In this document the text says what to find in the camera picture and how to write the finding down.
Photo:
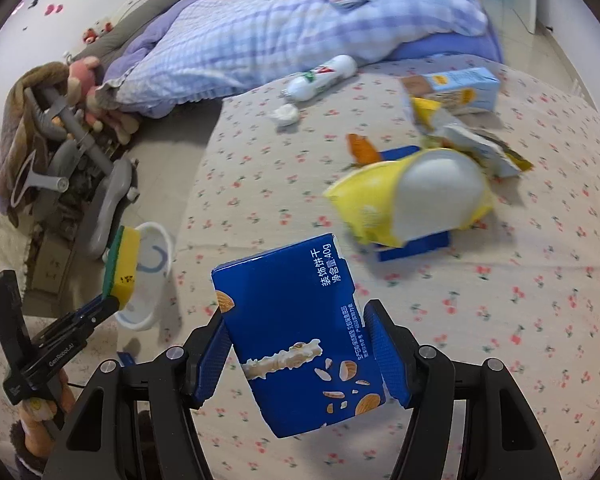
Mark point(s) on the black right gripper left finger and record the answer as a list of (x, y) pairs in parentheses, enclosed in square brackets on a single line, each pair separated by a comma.
[(95, 312)]

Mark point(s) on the white AD bottle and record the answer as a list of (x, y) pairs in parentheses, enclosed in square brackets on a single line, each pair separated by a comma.
[(310, 84)]

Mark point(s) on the yellow paper cup container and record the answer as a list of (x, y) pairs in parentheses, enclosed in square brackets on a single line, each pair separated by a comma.
[(395, 202)]

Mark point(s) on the yellow foil snack wrapper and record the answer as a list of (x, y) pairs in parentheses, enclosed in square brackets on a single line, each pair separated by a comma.
[(440, 129)]

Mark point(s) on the white plastic trash bin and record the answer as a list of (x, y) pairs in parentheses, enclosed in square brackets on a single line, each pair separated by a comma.
[(152, 272)]

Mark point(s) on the grey bed headboard cushion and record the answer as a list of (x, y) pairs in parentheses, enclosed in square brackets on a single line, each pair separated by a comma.
[(124, 32)]

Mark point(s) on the grey ergonomic chair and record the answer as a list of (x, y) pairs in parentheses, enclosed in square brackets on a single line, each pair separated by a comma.
[(81, 188)]

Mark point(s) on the brown blanket on chair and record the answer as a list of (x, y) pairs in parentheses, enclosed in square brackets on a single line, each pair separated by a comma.
[(20, 136)]

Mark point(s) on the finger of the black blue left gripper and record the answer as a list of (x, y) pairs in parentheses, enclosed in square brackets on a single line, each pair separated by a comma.
[(136, 422)]

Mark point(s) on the pink plush toy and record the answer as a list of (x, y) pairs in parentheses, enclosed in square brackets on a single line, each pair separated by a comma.
[(83, 91)]

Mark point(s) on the person's left hand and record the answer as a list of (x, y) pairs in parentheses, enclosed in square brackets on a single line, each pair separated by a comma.
[(36, 412)]

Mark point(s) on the checkered blue quilt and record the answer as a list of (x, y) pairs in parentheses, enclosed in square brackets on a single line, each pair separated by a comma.
[(207, 49)]

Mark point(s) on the cherry print tablecloth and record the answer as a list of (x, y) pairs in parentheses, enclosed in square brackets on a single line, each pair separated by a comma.
[(522, 285)]

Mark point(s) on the yellow green sponge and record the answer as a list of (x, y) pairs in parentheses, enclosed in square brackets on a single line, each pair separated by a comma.
[(120, 270)]

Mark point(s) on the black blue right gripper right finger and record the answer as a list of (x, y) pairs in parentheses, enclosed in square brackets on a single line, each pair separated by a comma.
[(502, 438)]

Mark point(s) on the small red white plush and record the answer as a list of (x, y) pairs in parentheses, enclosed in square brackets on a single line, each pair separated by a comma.
[(97, 30)]

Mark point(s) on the light blue carton box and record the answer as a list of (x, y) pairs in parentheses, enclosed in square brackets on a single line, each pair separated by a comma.
[(472, 90)]

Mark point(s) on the small white tissue ball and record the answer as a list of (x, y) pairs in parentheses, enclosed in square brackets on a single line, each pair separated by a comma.
[(284, 116)]

